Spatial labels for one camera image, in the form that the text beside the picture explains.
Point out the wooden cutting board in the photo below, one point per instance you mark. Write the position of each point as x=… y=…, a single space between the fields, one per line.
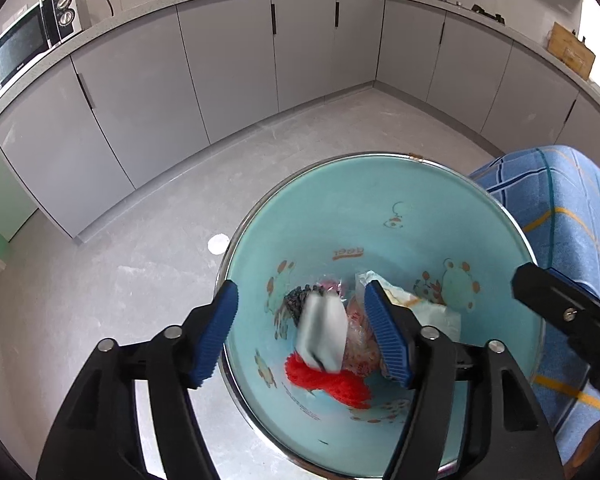
x=572 y=52

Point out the gas stove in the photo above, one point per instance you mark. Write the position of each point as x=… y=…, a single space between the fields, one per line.
x=485 y=12

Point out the white printed snack packet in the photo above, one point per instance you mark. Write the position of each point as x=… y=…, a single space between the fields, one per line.
x=435 y=315

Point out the large red foam net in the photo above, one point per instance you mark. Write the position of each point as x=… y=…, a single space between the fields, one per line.
x=325 y=385

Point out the white microwave oven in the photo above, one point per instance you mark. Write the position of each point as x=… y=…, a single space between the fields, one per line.
x=25 y=40

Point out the teal cartoon print bin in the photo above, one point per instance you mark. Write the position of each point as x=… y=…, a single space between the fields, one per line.
x=380 y=220

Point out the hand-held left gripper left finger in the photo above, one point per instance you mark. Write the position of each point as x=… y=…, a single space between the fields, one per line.
x=215 y=332

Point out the blue checked tablecloth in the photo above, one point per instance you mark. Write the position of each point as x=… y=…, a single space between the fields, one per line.
x=560 y=210

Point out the dark grey foam net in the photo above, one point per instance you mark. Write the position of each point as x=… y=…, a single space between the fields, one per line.
x=296 y=302

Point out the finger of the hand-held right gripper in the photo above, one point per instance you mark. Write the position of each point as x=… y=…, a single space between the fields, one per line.
x=555 y=305

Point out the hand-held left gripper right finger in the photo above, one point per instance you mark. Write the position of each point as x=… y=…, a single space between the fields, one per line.
x=387 y=332

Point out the pink wrapper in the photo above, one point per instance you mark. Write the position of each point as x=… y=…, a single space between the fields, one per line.
x=332 y=288

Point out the grey kitchen cabinets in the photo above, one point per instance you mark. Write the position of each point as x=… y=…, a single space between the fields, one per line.
x=230 y=60

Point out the white paper scrap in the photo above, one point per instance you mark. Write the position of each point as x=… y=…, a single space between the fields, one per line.
x=218 y=244

